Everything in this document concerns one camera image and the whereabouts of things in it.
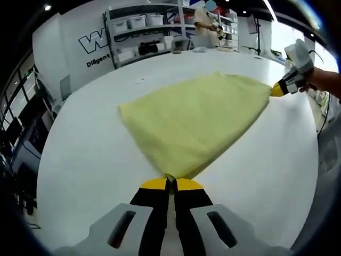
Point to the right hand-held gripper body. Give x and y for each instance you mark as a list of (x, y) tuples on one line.
[(298, 52)]

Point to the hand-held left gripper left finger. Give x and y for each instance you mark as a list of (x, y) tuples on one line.
[(152, 210)]

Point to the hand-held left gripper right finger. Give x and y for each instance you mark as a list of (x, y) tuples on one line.
[(191, 210)]

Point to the yellow garment with dark sleeves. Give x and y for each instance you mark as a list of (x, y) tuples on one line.
[(191, 120)]

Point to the person's right hand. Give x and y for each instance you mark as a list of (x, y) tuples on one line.
[(311, 82)]

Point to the cluttered white side table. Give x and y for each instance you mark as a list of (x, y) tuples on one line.
[(278, 54)]

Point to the black tripod stand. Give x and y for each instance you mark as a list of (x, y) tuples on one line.
[(258, 37)]

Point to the long ceiling light strip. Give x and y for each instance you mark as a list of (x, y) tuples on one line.
[(270, 10)]

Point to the beige cloth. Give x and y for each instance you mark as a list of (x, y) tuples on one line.
[(223, 48)]

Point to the white shelving rack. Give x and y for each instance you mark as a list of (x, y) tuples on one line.
[(231, 26)]

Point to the grey mesh office chair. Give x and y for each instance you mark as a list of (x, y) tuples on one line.
[(330, 149)]

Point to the pale blue cloth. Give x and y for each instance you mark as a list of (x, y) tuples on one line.
[(199, 49)]

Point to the small brown block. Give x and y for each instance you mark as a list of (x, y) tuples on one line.
[(177, 51)]

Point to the grey metal shelving rack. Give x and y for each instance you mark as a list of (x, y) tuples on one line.
[(160, 27)]

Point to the black bag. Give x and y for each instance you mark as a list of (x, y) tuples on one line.
[(147, 48)]

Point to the white plastic storage bin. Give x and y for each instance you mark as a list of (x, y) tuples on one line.
[(120, 26), (137, 22), (155, 19)]

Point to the white box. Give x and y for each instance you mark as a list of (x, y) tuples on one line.
[(125, 55)]

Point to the dark wall screen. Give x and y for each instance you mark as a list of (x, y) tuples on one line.
[(251, 24)]

